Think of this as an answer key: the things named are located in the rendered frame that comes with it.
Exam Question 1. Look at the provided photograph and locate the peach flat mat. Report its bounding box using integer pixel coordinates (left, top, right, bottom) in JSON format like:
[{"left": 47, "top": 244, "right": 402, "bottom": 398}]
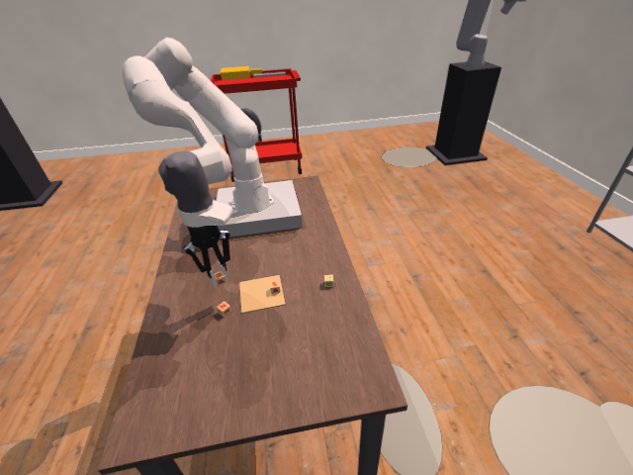
[{"left": 239, "top": 275, "right": 285, "bottom": 314}]

